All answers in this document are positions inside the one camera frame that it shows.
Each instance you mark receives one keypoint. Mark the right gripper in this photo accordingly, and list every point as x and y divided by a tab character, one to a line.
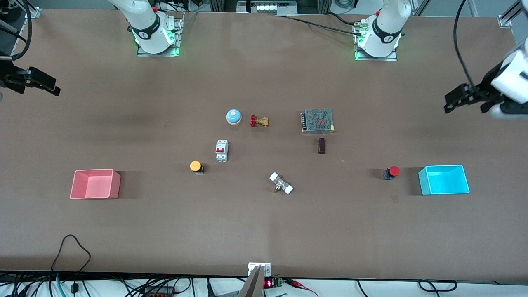
9	78

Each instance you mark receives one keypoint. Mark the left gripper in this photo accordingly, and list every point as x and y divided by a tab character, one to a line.
489	83

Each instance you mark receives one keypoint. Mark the red push button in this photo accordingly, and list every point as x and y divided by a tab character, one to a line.
394	171

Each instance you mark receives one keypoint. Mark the yellow push button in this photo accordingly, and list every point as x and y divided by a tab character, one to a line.
195	166

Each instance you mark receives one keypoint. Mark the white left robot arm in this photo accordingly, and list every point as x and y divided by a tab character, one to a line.
385	29

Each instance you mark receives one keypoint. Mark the cyan plastic box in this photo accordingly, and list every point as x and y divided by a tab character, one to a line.
444	180

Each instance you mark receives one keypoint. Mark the pink plastic box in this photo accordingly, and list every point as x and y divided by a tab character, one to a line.
95	184

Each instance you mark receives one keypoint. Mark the metal mesh power supply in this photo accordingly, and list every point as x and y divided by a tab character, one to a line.
317	120

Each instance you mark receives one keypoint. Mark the dark brown rectangular block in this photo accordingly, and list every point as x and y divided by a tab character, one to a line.
321	145

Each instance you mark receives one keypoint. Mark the white circuit breaker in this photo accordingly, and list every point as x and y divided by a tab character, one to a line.
221	150

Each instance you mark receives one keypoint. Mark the blue round bell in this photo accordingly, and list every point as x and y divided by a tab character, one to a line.
233	116

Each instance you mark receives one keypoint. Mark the metal fitting white caps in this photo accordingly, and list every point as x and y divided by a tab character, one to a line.
281	183

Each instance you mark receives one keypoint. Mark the red clip lead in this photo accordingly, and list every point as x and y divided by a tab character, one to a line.
301	285

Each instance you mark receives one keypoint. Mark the red digit display module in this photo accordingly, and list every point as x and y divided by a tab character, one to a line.
273	283

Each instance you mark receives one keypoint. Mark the aluminium frame profile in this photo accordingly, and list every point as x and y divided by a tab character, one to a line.
33	12
509	16

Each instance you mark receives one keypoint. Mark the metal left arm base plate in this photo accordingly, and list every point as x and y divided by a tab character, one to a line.
392	57

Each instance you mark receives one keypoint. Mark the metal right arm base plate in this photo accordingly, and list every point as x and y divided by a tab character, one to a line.
178	39

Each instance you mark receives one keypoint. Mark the silver camera mount bracket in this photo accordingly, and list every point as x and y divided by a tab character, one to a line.
266	269

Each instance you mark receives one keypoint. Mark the grey camera pole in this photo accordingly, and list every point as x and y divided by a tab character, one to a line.
253	284

